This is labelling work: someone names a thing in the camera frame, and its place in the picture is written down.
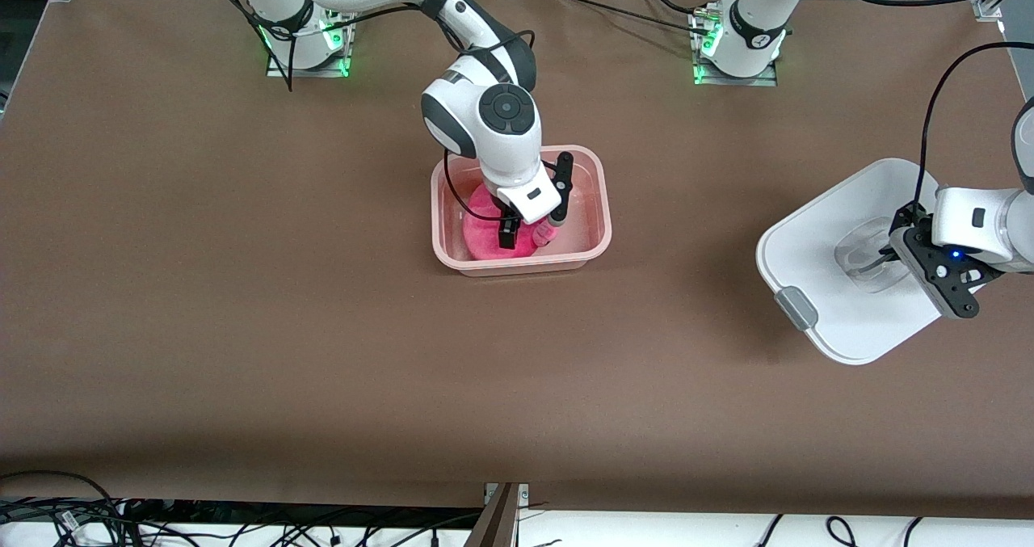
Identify tangled black cable bundle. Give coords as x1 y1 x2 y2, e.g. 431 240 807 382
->
0 469 485 547

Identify pink translucent plastic box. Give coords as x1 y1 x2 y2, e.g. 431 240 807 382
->
431 145 613 278

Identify aluminium frame post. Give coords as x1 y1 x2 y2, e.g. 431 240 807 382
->
464 482 531 547

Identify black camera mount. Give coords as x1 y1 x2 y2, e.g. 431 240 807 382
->
889 222 1009 321
552 152 575 218

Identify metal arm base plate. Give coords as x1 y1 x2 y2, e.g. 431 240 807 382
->
692 6 779 88
266 2 353 78

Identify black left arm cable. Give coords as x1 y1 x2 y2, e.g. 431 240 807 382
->
915 40 1034 215

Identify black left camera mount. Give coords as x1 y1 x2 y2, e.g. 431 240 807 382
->
889 222 1009 321

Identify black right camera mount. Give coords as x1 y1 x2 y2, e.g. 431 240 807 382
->
552 152 575 218

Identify black cable across table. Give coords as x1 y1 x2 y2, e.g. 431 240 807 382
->
552 0 721 39

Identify white box lid grey latches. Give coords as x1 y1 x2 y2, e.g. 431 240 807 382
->
756 158 966 366

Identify pink plush toy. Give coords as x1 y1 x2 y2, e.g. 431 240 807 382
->
462 183 560 259

